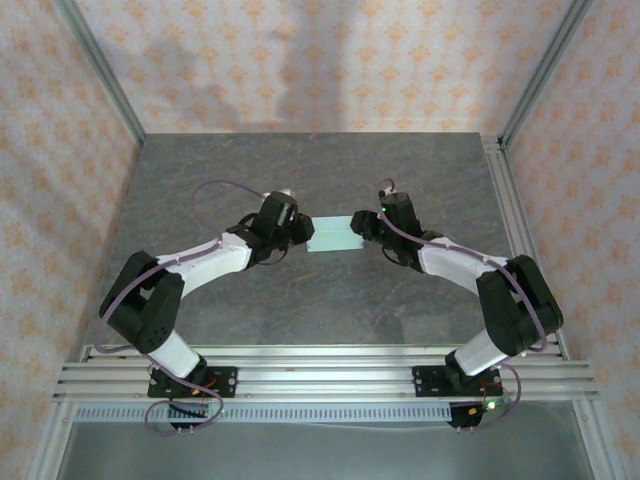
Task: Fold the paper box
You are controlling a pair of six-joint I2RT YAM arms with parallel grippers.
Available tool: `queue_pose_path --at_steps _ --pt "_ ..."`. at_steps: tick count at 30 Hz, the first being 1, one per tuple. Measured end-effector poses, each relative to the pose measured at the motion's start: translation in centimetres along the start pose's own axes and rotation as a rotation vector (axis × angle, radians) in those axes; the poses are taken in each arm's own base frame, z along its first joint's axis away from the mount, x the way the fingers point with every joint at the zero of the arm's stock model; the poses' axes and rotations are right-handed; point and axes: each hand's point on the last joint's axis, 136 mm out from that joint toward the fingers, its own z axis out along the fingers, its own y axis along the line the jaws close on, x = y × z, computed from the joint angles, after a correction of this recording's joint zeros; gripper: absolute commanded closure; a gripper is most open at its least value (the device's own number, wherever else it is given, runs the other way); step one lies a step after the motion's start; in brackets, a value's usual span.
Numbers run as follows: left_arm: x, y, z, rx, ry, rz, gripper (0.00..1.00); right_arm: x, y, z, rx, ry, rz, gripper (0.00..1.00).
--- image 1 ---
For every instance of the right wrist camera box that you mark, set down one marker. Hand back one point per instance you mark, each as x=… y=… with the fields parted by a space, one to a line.
x=400 y=212

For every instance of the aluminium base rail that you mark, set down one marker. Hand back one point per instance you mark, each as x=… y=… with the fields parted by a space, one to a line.
x=325 y=377

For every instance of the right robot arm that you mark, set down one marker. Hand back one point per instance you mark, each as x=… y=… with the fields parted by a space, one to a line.
x=450 y=260

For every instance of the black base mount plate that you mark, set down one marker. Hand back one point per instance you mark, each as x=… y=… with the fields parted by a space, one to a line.
x=225 y=381
x=425 y=382

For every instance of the aluminium frame post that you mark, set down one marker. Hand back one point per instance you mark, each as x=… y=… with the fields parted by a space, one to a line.
x=540 y=80
x=595 y=440
x=50 y=440
x=107 y=80

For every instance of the pale green paper box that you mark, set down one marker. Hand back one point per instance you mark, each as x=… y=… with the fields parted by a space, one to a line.
x=335 y=235

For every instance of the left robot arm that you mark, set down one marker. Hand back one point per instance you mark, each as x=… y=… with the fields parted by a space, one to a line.
x=200 y=262

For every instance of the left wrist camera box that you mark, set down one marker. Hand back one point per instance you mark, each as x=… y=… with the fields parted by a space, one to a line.
x=277 y=215

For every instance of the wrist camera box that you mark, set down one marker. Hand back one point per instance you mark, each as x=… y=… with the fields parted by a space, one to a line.
x=400 y=212
x=277 y=215

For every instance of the aluminium side rail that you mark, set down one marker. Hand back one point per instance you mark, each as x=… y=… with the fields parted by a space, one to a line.
x=510 y=200

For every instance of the grey metal lower panel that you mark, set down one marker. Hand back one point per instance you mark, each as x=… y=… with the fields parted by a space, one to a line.
x=325 y=452

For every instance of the black control board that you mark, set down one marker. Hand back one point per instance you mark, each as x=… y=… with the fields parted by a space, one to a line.
x=470 y=412
x=187 y=412

